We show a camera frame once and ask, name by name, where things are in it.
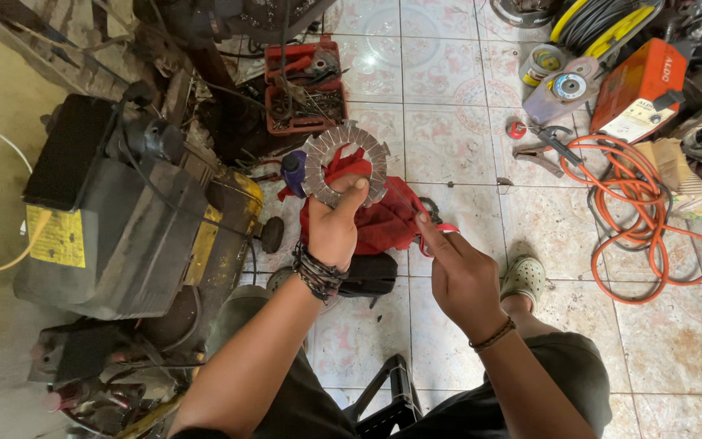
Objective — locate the person's right leg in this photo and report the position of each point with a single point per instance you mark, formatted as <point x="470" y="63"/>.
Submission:
<point x="521" y="317"/>

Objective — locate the person's left hand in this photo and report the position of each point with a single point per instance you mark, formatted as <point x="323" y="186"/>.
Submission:
<point x="329" y="231"/>

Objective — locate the orange welding machine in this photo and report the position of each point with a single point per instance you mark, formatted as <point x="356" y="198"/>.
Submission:
<point x="637" y="85"/>

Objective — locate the greasy engine block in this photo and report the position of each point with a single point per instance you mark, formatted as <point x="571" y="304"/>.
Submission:
<point x="83" y="366"/>

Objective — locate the round metal rim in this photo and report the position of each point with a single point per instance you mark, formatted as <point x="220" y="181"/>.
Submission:
<point x="521" y="12"/>

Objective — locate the dark machine on stand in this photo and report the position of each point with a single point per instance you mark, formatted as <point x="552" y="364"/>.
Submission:
<point x="229" y="24"/>

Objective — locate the torn cardboard piece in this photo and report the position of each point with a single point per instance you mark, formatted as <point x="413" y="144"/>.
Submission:
<point x="668" y="160"/>

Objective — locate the rusty ground clamp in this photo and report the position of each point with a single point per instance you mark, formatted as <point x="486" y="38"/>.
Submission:
<point x="537" y="157"/>

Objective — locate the red tool tray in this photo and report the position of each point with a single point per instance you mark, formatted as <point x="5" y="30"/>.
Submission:
<point x="305" y="119"/>

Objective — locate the black compressor wheel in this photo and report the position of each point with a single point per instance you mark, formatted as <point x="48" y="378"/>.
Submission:
<point x="272" y="235"/>

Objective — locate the person's right hand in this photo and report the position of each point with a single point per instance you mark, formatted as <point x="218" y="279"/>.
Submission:
<point x="467" y="286"/>

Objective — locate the black bag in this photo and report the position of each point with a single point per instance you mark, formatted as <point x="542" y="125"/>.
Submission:
<point x="372" y="274"/>

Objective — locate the black and yellow air compressor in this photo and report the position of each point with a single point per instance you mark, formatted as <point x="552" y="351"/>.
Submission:
<point x="131" y="244"/>

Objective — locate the black electrode holder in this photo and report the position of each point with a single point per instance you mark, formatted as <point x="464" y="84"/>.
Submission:
<point x="555" y="141"/>

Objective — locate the purple bottle with black cap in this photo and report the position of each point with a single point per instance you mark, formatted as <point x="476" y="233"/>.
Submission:
<point x="293" y="174"/>

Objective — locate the red cloth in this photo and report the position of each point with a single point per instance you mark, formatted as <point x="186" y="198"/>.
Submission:
<point x="387" y="225"/>

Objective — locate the grinding disc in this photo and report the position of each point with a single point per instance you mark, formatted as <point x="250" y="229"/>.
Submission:
<point x="570" y="86"/>

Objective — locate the green clog shoe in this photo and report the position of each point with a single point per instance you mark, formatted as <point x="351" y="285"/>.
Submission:
<point x="523" y="277"/>
<point x="278" y="279"/>

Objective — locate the black plastic stool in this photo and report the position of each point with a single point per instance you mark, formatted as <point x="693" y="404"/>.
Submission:
<point x="397" y="396"/>

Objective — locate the small red round cap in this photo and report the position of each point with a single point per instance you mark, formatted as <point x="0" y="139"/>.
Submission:
<point x="516" y="130"/>

